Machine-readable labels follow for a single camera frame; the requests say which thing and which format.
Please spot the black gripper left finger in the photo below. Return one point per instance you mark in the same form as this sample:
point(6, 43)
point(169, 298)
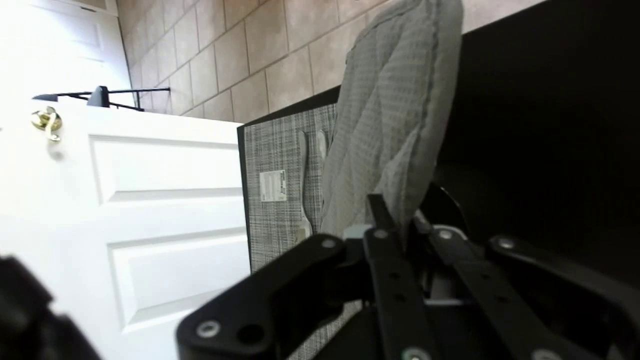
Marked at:
point(270, 313)

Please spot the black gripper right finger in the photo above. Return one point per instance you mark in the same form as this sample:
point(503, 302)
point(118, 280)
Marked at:
point(580, 304)

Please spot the grey quilted mat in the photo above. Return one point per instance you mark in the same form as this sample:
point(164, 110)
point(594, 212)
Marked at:
point(393, 112)

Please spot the white placemat label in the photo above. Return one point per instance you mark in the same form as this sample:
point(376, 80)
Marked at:
point(273, 186)

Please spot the grey woven placemat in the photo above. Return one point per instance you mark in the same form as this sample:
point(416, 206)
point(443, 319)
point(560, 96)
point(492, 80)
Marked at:
point(282, 169)

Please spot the white panel door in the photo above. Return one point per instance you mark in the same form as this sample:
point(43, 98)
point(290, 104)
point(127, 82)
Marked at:
point(133, 218)

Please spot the black side table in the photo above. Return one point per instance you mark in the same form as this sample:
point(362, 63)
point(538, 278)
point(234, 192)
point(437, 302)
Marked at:
point(542, 147)

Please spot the brass door knob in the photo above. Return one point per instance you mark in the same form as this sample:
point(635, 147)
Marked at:
point(49, 120)

